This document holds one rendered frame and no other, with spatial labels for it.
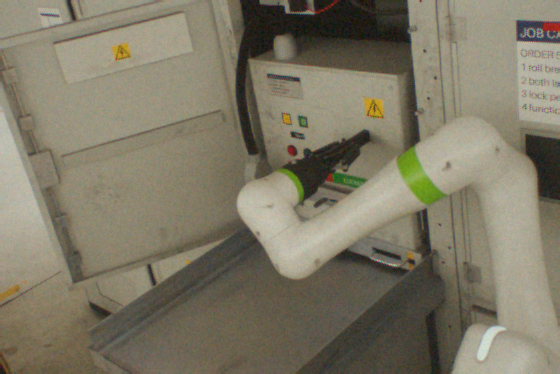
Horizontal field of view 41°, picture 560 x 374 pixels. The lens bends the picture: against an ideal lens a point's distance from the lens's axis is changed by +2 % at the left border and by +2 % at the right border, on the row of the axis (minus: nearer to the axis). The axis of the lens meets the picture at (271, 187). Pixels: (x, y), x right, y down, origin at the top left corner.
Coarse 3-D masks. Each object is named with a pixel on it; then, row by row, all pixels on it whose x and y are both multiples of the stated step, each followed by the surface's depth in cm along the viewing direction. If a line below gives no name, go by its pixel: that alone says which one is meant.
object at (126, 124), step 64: (192, 0) 199; (0, 64) 192; (64, 64) 194; (128, 64) 200; (192, 64) 209; (64, 128) 203; (128, 128) 209; (192, 128) 214; (64, 192) 209; (128, 192) 216; (192, 192) 223; (64, 256) 216; (128, 256) 223
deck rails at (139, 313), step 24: (240, 240) 218; (192, 264) 206; (216, 264) 212; (168, 288) 201; (192, 288) 205; (408, 288) 184; (120, 312) 191; (144, 312) 197; (384, 312) 178; (96, 336) 187; (120, 336) 192; (336, 336) 166; (360, 336) 173; (312, 360) 161; (336, 360) 167
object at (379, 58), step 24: (312, 48) 201; (336, 48) 197; (360, 48) 193; (384, 48) 190; (408, 48) 186; (360, 72) 176; (384, 72) 173; (408, 72) 172; (408, 96) 174; (408, 120) 176; (408, 144) 177
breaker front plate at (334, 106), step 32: (256, 64) 200; (256, 96) 206; (320, 96) 188; (352, 96) 181; (384, 96) 174; (288, 128) 203; (320, 128) 194; (352, 128) 186; (384, 128) 178; (288, 160) 209; (384, 160) 183
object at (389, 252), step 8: (360, 240) 200; (368, 240) 198; (376, 240) 196; (352, 248) 204; (360, 248) 202; (368, 248) 199; (376, 248) 197; (384, 248) 195; (392, 248) 193; (400, 248) 191; (408, 248) 190; (424, 248) 189; (376, 256) 199; (384, 256) 196; (392, 256) 194; (400, 256) 192; (416, 256) 188; (424, 256) 188; (416, 264) 190
